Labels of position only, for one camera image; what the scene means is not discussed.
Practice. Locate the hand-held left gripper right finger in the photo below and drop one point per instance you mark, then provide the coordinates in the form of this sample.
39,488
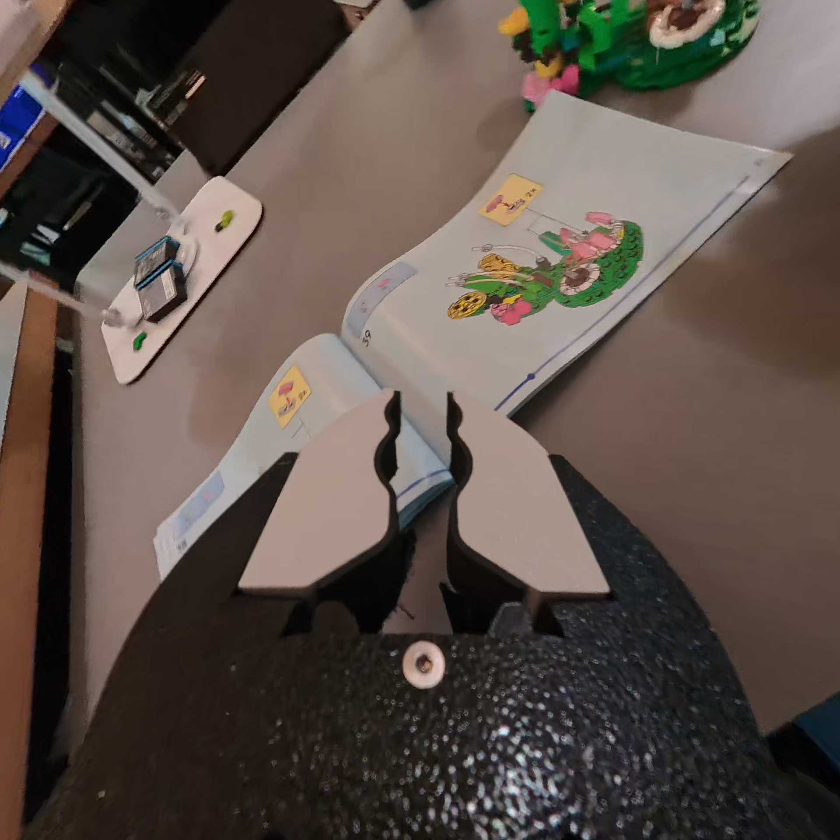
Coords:
531,525

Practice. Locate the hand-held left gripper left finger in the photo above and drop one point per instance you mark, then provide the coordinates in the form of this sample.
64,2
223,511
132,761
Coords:
315,525

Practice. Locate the lego instruction booklet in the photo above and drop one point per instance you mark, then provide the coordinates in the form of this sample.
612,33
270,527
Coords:
590,170

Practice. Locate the green lego flower model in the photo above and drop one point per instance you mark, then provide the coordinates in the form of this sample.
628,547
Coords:
630,59

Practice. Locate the lime green lego brick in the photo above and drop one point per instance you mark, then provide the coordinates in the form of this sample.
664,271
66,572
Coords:
224,220

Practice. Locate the person's leg in jeans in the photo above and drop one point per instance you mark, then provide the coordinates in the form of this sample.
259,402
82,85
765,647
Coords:
817,745

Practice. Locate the black camera battery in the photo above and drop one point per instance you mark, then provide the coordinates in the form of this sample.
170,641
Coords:
164,295
157,259

